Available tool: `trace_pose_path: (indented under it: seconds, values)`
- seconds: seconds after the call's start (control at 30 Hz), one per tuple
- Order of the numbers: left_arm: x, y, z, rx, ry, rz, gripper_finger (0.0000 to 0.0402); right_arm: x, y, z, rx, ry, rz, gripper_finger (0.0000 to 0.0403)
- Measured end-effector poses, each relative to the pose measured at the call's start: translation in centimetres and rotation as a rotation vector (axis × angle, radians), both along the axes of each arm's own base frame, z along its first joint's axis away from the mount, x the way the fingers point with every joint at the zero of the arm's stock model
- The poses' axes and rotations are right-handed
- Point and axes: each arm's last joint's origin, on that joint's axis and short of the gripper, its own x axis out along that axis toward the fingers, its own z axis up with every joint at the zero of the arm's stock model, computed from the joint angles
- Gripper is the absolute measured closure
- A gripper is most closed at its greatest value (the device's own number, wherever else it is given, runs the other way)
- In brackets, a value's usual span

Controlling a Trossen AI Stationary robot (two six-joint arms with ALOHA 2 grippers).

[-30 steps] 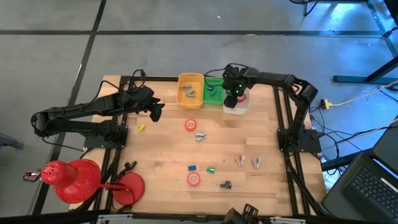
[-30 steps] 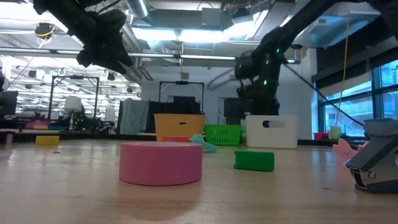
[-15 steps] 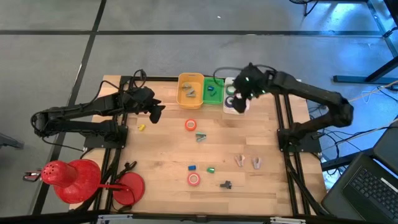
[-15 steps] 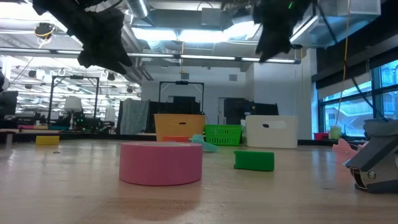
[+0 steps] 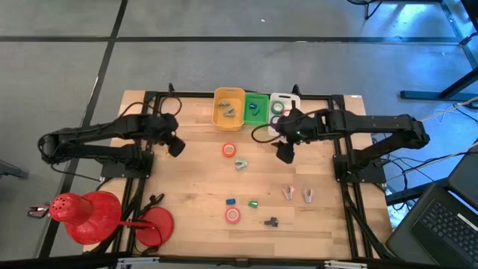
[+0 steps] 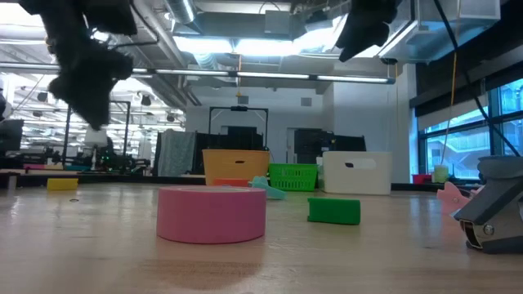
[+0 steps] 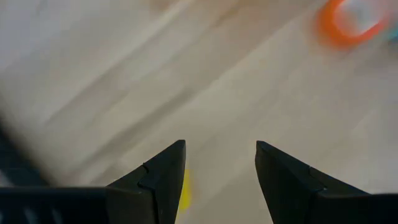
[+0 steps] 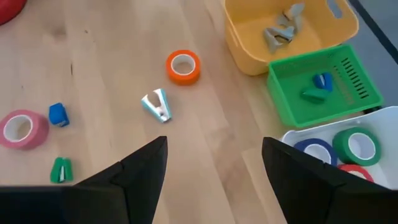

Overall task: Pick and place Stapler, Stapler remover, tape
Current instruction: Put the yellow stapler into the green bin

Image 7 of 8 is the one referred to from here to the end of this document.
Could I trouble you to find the orange tape roll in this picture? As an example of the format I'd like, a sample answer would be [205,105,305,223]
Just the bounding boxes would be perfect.
[315,0,391,50]

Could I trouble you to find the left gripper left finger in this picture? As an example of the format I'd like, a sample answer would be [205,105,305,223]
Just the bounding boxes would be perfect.
[105,139,187,224]

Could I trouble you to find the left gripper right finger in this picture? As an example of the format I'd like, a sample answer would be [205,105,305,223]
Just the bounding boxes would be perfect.
[254,140,371,224]

